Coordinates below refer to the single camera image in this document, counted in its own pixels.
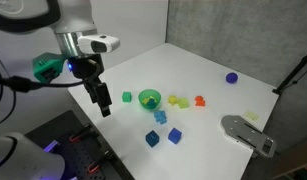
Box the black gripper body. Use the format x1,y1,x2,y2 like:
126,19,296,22
66,54,106,88

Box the teal green rubber animal toy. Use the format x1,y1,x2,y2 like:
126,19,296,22
145,99,158,110

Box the green plastic bowl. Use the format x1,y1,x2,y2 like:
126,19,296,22
138,88,162,111

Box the green cube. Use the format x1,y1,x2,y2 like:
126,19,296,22
121,91,133,104

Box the black red clamp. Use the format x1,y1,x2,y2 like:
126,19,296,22
68,123,94,143
87,150,115,175

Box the yellow rubber bear toy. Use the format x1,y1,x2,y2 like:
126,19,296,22
141,95,158,105

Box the light blue elephant toy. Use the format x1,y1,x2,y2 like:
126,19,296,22
153,109,169,126

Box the dark blue cube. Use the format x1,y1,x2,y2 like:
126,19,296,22
145,129,161,148

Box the black perforated board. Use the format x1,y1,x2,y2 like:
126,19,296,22
24,110,136,180

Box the yellow star-shaped toy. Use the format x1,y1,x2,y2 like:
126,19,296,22
166,95,180,107

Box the bright blue cube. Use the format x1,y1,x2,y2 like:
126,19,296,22
167,127,183,145

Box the lime green translucent block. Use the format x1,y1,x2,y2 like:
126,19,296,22
177,97,191,110

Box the orange rubber animal toy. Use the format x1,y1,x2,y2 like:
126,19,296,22
193,95,207,108

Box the purple ball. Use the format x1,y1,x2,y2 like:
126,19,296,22
225,71,239,85

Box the pale yellow translucent block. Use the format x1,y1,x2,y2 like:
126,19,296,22
243,110,260,122

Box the black tripod pole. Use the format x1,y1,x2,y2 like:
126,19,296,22
271,47,307,96

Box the brown wooden furniture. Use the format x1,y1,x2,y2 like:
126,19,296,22
272,139,307,180

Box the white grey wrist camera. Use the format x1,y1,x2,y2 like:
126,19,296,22
77,33,121,55

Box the green plastic camera mount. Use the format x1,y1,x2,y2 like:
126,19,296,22
31,52,69,83

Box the thick black cable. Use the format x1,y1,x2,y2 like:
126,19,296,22
0,75,86,94

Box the thin black looped cable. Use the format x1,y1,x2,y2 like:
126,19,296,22
0,52,18,127

